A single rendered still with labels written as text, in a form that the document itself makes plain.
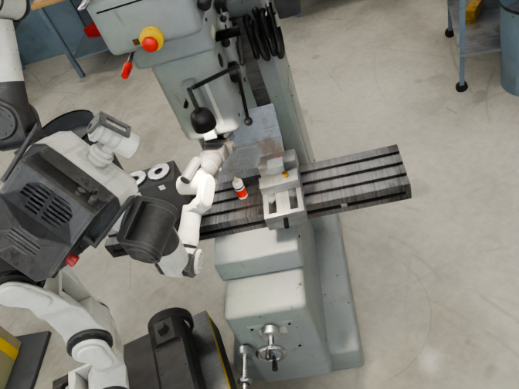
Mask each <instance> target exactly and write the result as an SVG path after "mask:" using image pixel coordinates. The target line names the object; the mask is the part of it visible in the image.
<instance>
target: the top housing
mask: <svg viewBox="0 0 519 389"><path fill-rule="evenodd" d="M197 2H198V0H91V1H90V4H89V5H88V7H87V8H86V9H87V11H88V12H89V14H90V16H91V18H92V20H93V21H94V23H95V25H96V27H97V28H98V30H99V32H100V34H101V35H102V37H103V40H104V41H105V43H106V44H107V47H108V49H109V50H110V51H111V53H113V54H114V55H116V56H119V55H123V54H125V53H129V52H133V51H136V50H139V49H143V47H142V45H141V44H139V45H136V46H135V45H134V43H133V41H132V40H133V39H138V40H139V37H140V34H141V31H142V29H144V28H145V27H148V26H153V27H156V28H158V29H159V30H161V32H162V33H163V35H164V42H168V41H171V40H174V39H179V38H182V37H185V36H189V35H193V34H195V33H198V32H200V31H201V29H202V24H203V19H204V14H205V11H202V10H201V9H199V7H198V3H197ZM139 42H140V40H139Z"/></svg>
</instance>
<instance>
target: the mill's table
mask: <svg viewBox="0 0 519 389"><path fill-rule="evenodd" d="M299 167H300V176H301V180H302V185H303V190H304V199H305V204H306V209H307V217H308V219H309V218H316V217H321V216H325V215H332V214H337V213H341V212H345V211H352V210H356V209H360V208H367V207H371V206H376V205H383V204H387V203H391V202H395V201H402V200H406V199H410V198H412V192H411V184H410V181H409V177H408V176H407V172H406V169H405V166H404V164H403V161H402V157H401V154H400V153H399V148H398V145H397V144H395V145H391V146H387V147H381V148H377V149H374V150H369V151H363V152H360V153H356V154H349V155H345V156H342V157H336V158H331V159H328V160H324V161H318V162H314V163H310V164H304V165H301V166H299ZM259 178H261V175H260V174H258V175H255V176H251V177H247V178H241V180H242V182H243V184H244V186H245V189H246V191H247V194H248V196H247V198H245V199H239V197H238V195H237V193H236V191H235V188H234V187H233V185H232V182H233V181H227V182H223V183H220V184H216V185H215V191H214V196H213V201H212V207H211V208H210V209H209V210H208V211H206V212H205V213H204V214H203V215H202V218H201V223H200V229H199V241H201V240H205V239H209V238H216V237H220V236H224V235H231V234H236V233H240V232H247V231H251V230H255V229H259V228H266V227H267V224H266V222H265V219H264V210H263V196H262V193H261V191H260V182H259ZM117 233H118V232H116V231H114V230H110V234H109V235H108V237H109V238H107V239H106V242H105V245H104V247H105V248H106V250H107V251H108V252H109V253H110V254H111V255H112V256H113V258H116V257H120V256H124V255H128V254H127V252H126V251H125V250H124V248H123V247H122V246H121V245H120V243H119V242H118V241H117V240H116V237H117Z"/></svg>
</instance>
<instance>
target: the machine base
mask: <svg viewBox="0 0 519 389"><path fill-rule="evenodd" d="M325 221H326V229H323V230H319V231H315V232H314V235H315V242H316V249H317V261H318V267H319V273H320V280H321V292H322V299H323V305H324V317H325V323H326V330H327V342H328V349H329V353H330V356H331V362H332V368H333V370H341V369H347V368H352V367H361V366H363V365H364V362H365V360H364V355H363V350H362V346H361V338H360V333H359V329H358V321H357V316H356V311H355V306H354V298H353V293H352V289H351V280H350V276H349V271H348V264H347V259H346V254H345V250H344V241H343V236H342V232H341V223H340V219H339V214H338V213H337V214H332V215H325ZM241 346H242V344H241V343H240V342H239V340H238V338H237V337H236V335H235V334H234V367H235V368H236V369H237V370H238V372H239V374H240V375H241V376H242V359H241V358H239V357H238V348H239V347H241ZM248 377H250V378H251V379H252V381H262V380H264V378H263V376H262V375H261V373H260V372H259V371H258V369H257V368H256V366H255V364H254V363H253V361H252V360H251V358H249V359H248Z"/></svg>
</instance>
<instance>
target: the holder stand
mask: <svg viewBox="0 0 519 389"><path fill-rule="evenodd" d="M129 175H130V176H131V177H132V178H133V179H135V180H136V182H137V187H138V193H137V194H136V196H137V195H141V196H146V197H150V198H158V199H161V200H165V201H167V202H169V203H171V204H173V205H174V206H175V207H176V208H177V209H178V211H179V214H181V213H182V208H183V205H189V204H190V203H191V202H192V196H191V195H190V194H179V193H178V190H177V188H176V182H177V180H178V178H179V177H180V176H182V174H181V172H180V170H179V169H178V166H177V164H176V163H175V161H169V162H166V163H163V164H157V165H155V166H154V167H150V168H147V169H144V170H142V171H135V172H134V173H131V174H129Z"/></svg>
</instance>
